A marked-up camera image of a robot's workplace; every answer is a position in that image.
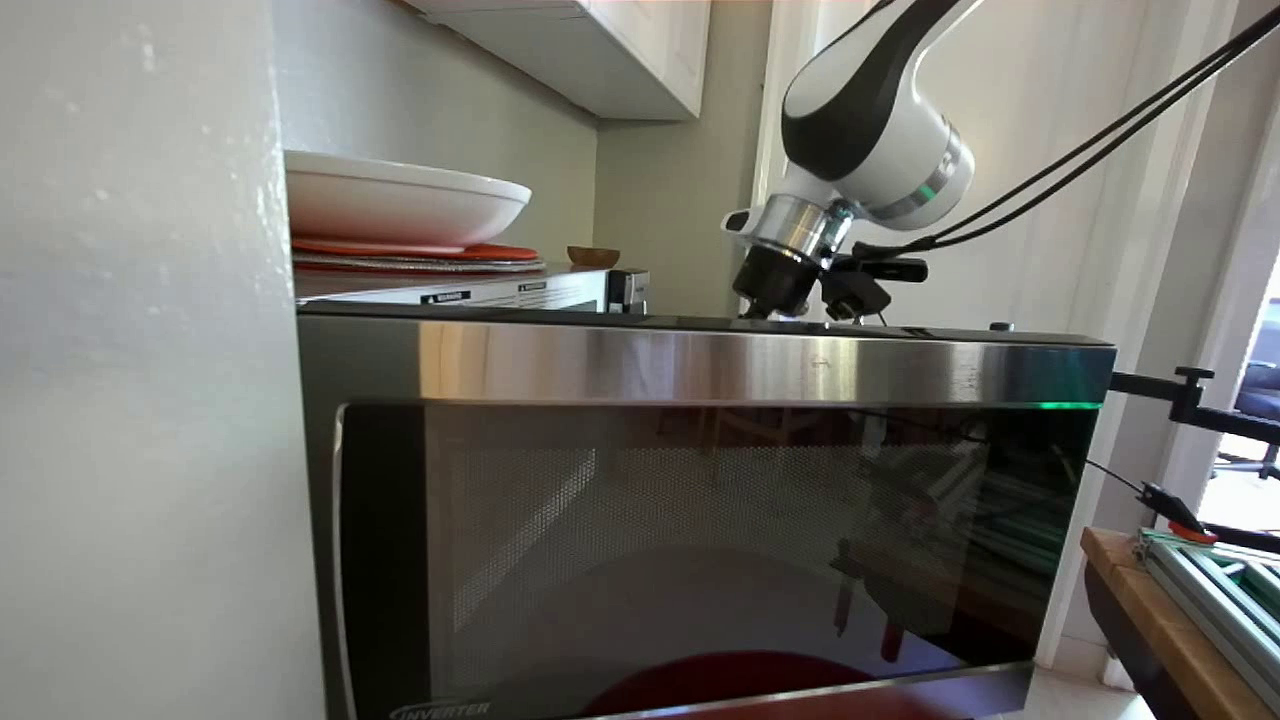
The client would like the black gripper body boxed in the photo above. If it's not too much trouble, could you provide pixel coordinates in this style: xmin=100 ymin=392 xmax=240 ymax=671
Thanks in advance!
xmin=733 ymin=241 xmax=825 ymax=326

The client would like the stainless steel microwave oven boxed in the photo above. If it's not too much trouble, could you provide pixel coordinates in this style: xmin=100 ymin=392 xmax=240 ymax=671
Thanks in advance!
xmin=294 ymin=314 xmax=1116 ymax=720

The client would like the small brown bowl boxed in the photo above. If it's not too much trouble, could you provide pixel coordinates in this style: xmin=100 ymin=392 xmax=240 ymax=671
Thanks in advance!
xmin=563 ymin=241 xmax=625 ymax=272

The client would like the large white bowl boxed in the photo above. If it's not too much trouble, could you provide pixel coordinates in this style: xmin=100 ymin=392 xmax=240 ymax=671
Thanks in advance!
xmin=281 ymin=149 xmax=536 ymax=248

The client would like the shiny metal canister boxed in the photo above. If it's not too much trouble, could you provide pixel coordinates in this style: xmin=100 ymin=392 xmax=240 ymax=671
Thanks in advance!
xmin=605 ymin=269 xmax=653 ymax=319

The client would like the red plate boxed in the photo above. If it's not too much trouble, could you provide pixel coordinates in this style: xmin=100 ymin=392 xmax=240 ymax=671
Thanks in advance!
xmin=294 ymin=238 xmax=548 ymax=277

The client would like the red round placemat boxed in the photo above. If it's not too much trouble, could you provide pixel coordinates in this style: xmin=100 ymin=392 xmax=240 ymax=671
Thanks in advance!
xmin=576 ymin=650 xmax=935 ymax=720

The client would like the black clamp with red tips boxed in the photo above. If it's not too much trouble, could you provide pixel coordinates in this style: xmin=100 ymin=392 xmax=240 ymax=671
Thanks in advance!
xmin=1084 ymin=457 xmax=1222 ymax=551

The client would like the wooden table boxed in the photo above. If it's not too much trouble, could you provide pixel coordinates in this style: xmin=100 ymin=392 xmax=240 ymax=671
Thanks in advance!
xmin=1077 ymin=525 xmax=1280 ymax=720

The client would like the white wall cabinet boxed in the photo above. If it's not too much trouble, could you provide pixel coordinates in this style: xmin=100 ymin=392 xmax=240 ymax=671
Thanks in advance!
xmin=395 ymin=0 xmax=716 ymax=130

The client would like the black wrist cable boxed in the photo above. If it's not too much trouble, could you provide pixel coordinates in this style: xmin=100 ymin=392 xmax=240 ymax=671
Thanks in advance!
xmin=916 ymin=6 xmax=1280 ymax=251
xmin=916 ymin=34 xmax=1280 ymax=258

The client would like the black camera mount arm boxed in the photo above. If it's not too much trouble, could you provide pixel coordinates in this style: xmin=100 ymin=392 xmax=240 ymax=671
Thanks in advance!
xmin=1106 ymin=359 xmax=1280 ymax=479

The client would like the aluminium rail frame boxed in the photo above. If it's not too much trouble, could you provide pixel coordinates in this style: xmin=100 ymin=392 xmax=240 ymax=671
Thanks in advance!
xmin=1134 ymin=525 xmax=1280 ymax=705

